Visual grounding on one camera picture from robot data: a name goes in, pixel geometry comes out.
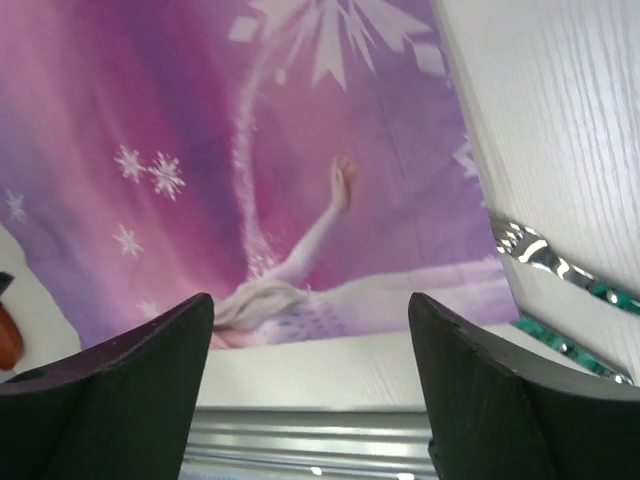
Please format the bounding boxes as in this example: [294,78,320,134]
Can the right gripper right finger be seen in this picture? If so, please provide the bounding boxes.
[408,293,639,480]

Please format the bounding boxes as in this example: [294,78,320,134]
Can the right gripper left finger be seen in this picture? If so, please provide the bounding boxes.
[1,293,214,480]

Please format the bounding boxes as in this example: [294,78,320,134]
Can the red plastic plate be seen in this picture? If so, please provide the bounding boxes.
[0,306,24,371]

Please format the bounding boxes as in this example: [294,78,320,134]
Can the teal handled spoon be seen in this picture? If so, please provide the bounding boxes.
[490,215,639,386]

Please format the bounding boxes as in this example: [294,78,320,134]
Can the purple Frozen placemat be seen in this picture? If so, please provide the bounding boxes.
[1,1,517,347]

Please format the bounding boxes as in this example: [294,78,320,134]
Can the aluminium mounting rail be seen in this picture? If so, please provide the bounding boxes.
[184,407,437,479]

